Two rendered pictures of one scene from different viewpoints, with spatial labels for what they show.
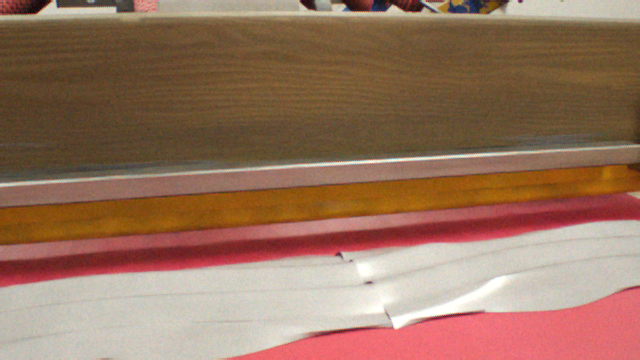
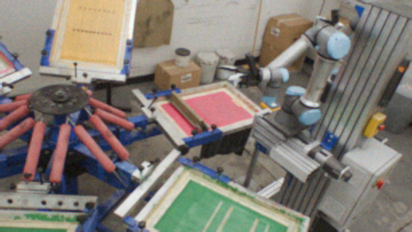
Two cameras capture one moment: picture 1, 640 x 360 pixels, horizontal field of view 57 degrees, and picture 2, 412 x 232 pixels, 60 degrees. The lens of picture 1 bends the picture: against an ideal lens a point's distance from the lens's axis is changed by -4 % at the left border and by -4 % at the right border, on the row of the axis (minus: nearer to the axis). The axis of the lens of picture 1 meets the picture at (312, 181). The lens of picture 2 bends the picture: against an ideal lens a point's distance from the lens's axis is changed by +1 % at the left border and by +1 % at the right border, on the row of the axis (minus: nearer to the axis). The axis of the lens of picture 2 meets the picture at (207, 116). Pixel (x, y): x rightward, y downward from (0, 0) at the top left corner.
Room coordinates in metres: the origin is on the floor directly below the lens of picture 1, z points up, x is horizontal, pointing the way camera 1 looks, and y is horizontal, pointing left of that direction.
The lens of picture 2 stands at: (1.05, 1.97, 2.44)
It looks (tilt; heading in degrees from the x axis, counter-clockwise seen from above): 34 degrees down; 244
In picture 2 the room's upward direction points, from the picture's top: 11 degrees clockwise
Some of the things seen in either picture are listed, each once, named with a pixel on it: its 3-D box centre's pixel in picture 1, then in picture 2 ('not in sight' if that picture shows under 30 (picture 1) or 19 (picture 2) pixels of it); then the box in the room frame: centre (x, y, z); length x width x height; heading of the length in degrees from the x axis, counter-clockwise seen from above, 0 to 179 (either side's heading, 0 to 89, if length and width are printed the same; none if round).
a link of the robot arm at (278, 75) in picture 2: not in sight; (276, 76); (0.08, 0.63, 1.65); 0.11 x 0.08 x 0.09; 178
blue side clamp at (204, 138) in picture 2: not in sight; (202, 138); (0.25, 0.28, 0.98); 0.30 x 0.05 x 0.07; 15
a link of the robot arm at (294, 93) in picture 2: not in sight; (294, 98); (-0.19, 0.51, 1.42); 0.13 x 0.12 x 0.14; 88
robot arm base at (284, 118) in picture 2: not in sight; (288, 113); (-0.19, 0.51, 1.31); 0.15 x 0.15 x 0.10
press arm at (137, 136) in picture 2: not in sight; (156, 131); (0.51, 0.06, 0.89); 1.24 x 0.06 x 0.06; 15
